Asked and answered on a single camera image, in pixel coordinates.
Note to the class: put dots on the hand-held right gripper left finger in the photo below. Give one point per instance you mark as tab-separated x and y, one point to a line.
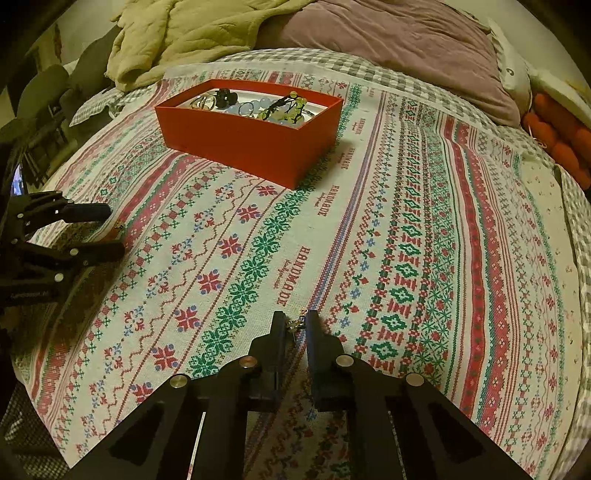
278	341

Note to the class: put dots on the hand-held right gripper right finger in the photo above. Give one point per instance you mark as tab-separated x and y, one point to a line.
314	341

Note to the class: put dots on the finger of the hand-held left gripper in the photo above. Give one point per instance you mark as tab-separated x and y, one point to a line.
87	212
92	254

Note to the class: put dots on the small gold earring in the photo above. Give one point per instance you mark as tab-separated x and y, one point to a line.
118	226
295	323

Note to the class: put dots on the red jewelry box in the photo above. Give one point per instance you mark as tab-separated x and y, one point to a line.
240	138

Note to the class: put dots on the patterned embroidered cloth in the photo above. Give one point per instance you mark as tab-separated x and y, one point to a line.
323	230

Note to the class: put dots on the grey chair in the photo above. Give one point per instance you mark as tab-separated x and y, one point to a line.
46	92

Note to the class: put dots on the dark mesh seat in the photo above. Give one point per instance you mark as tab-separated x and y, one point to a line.
23	410

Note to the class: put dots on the beige quilted blanket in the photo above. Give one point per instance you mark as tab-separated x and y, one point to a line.
184	37

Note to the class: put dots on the floral white bed sheet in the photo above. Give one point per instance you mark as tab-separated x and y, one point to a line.
540	194

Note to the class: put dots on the mauve pillow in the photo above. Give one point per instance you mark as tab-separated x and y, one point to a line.
392	41

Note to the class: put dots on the red plush toy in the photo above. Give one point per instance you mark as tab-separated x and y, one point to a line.
563	138

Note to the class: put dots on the white plush toy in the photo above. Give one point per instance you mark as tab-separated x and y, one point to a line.
517	74

